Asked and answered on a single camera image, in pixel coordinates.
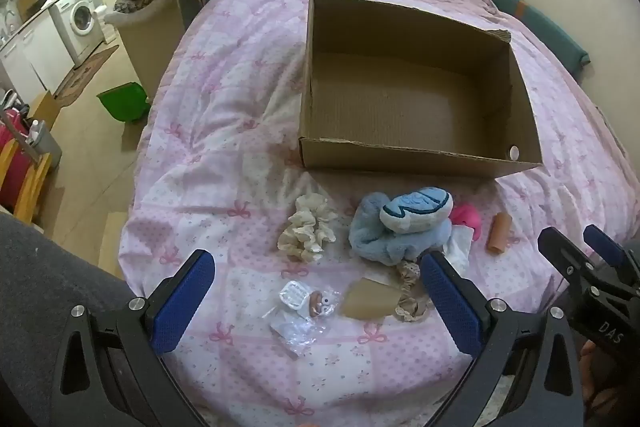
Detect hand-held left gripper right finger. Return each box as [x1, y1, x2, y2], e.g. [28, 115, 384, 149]
[420, 251, 583, 427]

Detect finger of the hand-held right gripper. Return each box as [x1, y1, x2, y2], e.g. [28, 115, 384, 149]
[582, 224, 640, 295]
[537, 227, 608, 308]

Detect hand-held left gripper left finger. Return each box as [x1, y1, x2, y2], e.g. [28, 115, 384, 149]
[52, 249, 216, 427]

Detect beige lace scrunchie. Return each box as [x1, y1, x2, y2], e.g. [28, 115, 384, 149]
[391, 259, 437, 323]

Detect white tissue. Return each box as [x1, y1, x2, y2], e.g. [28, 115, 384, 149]
[441, 225, 475, 278]

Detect tan rubber cylinder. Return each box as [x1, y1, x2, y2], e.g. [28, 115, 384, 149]
[486, 213, 513, 255]

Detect brown paper card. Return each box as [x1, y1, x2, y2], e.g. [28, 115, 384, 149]
[341, 277, 407, 321]

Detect pink rubber duck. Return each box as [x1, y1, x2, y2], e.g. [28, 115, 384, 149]
[449, 203, 483, 243]

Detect blue plush toy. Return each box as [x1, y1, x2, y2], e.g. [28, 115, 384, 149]
[347, 187, 456, 265]

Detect cream ruffled scrunchie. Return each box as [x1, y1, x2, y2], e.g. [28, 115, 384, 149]
[276, 193, 340, 264]

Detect brown cardboard box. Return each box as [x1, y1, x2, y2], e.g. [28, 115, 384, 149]
[297, 0, 544, 180]

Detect person's right hand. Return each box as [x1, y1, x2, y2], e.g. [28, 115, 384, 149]
[577, 339, 608, 415]

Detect white small plastic packet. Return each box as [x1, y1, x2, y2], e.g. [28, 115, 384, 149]
[279, 281, 315, 321]

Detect clear plastic bag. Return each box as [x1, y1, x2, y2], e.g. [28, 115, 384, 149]
[269, 292, 335, 359]

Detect small brown googly-eyed toy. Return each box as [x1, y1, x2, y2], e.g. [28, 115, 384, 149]
[308, 289, 334, 319]

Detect person's dark grey clothing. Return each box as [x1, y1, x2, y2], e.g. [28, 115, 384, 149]
[0, 211, 151, 427]

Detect yellow wooden chair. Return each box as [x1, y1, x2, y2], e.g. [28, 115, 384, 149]
[0, 139, 53, 225]

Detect green plastic bin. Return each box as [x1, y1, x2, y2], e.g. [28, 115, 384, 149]
[96, 82, 151, 124]

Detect grey plastic bin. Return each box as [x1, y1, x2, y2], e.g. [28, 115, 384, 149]
[26, 119, 64, 170]

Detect pink suitcase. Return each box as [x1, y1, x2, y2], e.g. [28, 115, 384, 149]
[0, 107, 32, 210]

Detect teal cushion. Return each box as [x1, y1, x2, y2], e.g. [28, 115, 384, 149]
[475, 0, 591, 72]

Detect patterned floor rug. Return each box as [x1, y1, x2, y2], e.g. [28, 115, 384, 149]
[52, 43, 121, 102]

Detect beige armchair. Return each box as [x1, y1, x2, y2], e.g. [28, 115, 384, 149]
[104, 0, 188, 104]

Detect white kitchen cabinets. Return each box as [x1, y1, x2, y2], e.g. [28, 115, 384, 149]
[0, 9, 68, 95]

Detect white washing machine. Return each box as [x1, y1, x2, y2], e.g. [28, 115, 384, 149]
[49, 0, 105, 64]

